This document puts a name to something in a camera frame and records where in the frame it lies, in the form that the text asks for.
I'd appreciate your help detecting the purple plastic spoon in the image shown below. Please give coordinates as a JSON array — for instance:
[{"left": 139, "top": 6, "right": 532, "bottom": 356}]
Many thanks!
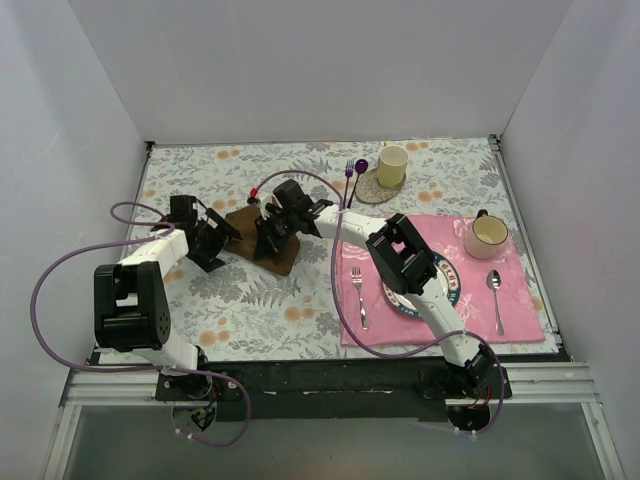
[{"left": 346, "top": 158, "right": 369, "bottom": 208}]

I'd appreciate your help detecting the brown cloth napkin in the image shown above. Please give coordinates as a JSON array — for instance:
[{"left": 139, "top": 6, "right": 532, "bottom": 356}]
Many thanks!
[{"left": 224, "top": 206, "right": 300, "bottom": 276}]

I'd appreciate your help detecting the pale yellow cup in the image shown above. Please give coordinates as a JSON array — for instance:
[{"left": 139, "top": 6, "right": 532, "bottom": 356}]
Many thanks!
[{"left": 377, "top": 145, "right": 409, "bottom": 189}]

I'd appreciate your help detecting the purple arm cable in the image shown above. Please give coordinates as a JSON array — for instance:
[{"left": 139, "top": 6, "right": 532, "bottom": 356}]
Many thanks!
[
  {"left": 29, "top": 200, "right": 252, "bottom": 448},
  {"left": 249, "top": 169, "right": 505, "bottom": 435}
]

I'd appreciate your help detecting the speckled round coaster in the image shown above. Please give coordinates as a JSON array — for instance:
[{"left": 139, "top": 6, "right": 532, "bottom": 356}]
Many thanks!
[{"left": 355, "top": 168, "right": 406, "bottom": 205}]

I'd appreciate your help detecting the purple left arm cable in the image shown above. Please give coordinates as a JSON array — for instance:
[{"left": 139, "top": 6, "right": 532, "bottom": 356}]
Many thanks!
[{"left": 29, "top": 200, "right": 252, "bottom": 448}]

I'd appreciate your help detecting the cream mug dark rim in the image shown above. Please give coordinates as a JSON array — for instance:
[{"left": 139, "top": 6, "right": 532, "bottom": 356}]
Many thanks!
[{"left": 464, "top": 209, "right": 509, "bottom": 260}]

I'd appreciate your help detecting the white plate green rim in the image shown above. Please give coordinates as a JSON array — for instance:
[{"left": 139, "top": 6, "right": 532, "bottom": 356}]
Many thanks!
[{"left": 382, "top": 252, "right": 461, "bottom": 319}]

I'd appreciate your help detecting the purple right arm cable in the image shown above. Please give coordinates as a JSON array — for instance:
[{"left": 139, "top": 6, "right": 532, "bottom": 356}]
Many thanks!
[{"left": 249, "top": 169, "right": 505, "bottom": 435}]

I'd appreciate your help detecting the silver metal spoon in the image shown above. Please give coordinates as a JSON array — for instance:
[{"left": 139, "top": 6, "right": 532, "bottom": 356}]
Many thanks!
[{"left": 486, "top": 270, "right": 505, "bottom": 336}]

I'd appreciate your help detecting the aluminium front rail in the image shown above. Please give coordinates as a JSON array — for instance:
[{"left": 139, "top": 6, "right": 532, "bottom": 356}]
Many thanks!
[{"left": 62, "top": 362, "right": 601, "bottom": 406}]

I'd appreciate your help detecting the silver metal fork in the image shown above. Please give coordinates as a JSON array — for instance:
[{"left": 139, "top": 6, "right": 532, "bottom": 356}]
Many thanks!
[{"left": 351, "top": 266, "right": 369, "bottom": 330}]

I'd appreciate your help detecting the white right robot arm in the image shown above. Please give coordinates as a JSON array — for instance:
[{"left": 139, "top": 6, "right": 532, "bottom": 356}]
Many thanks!
[{"left": 247, "top": 179, "right": 506, "bottom": 401}]

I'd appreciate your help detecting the purple plastic fork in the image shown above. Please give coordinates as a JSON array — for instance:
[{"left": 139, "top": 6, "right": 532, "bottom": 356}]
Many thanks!
[{"left": 342, "top": 160, "right": 355, "bottom": 209}]

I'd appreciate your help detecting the floral tablecloth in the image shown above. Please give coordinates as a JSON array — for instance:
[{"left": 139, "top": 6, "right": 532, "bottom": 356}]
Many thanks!
[{"left": 132, "top": 138, "right": 561, "bottom": 361}]

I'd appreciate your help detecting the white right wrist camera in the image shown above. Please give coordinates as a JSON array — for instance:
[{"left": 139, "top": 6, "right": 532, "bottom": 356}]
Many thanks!
[{"left": 247, "top": 188, "right": 280, "bottom": 219}]

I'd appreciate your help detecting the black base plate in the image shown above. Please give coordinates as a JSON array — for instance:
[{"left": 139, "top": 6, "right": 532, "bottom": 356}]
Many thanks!
[{"left": 154, "top": 357, "right": 513, "bottom": 424}]

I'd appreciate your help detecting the pink floral placemat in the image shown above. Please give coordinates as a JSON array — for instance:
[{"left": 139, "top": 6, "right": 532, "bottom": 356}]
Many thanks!
[{"left": 338, "top": 215, "right": 545, "bottom": 346}]

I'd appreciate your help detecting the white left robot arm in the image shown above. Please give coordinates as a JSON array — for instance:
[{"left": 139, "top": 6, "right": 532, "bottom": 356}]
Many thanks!
[{"left": 94, "top": 195, "right": 242, "bottom": 400}]

